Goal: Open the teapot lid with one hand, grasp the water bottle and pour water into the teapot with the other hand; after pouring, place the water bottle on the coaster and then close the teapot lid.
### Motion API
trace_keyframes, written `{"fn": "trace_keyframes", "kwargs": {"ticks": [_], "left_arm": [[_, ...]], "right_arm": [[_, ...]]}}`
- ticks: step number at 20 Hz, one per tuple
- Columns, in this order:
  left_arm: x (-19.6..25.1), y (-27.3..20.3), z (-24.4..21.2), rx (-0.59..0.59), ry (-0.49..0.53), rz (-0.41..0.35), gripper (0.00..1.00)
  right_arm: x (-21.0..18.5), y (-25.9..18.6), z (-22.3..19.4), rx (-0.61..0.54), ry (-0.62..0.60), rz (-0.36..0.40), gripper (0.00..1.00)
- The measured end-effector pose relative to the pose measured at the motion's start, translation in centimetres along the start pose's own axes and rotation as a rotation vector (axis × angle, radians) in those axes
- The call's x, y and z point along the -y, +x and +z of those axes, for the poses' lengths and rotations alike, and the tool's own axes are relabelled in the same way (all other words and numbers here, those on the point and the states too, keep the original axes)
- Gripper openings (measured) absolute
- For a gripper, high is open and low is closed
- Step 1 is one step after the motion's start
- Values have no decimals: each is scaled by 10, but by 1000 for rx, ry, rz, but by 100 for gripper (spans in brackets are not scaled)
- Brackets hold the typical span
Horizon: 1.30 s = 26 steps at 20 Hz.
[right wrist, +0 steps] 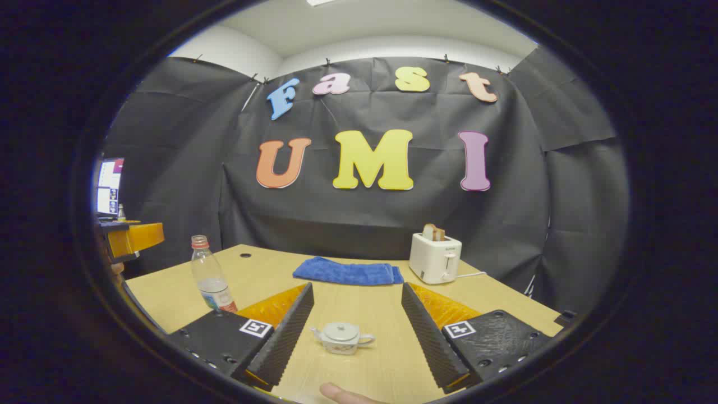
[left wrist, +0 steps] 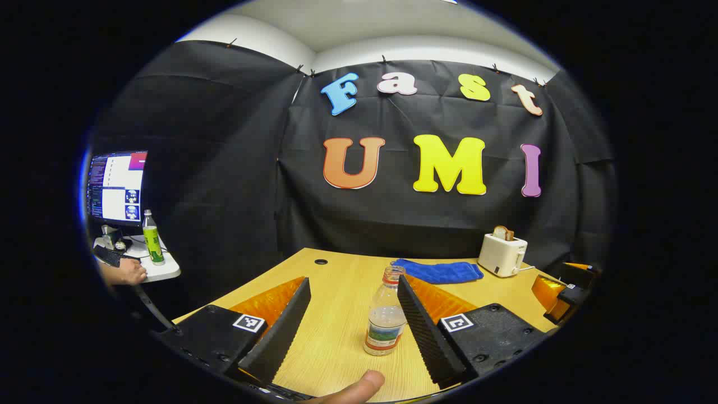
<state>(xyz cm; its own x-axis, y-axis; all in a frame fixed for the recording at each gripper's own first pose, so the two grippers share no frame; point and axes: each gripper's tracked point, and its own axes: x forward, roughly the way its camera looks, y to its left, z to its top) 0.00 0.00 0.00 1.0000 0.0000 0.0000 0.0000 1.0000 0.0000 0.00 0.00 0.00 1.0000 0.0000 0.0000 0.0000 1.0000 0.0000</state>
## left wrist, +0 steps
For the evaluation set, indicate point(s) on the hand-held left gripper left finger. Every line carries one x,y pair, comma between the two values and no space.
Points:
280,336

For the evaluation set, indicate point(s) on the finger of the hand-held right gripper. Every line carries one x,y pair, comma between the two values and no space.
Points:
547,292
580,274

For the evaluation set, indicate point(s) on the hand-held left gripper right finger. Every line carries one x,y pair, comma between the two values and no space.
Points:
429,336

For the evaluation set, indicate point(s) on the clear plastic water bottle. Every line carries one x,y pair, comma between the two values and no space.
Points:
384,325

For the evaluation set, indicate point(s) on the green label bottle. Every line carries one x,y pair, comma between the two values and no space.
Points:
152,241

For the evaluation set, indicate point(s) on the white toaster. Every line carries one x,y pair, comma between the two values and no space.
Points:
499,255

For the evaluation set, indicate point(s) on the blue folded towel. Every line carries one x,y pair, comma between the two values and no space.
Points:
440,271

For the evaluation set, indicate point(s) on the bread slice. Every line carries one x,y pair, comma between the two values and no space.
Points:
503,233

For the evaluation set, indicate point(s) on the small white side table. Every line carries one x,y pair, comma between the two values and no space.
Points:
162,270

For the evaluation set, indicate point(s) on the computer monitor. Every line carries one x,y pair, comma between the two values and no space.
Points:
118,188

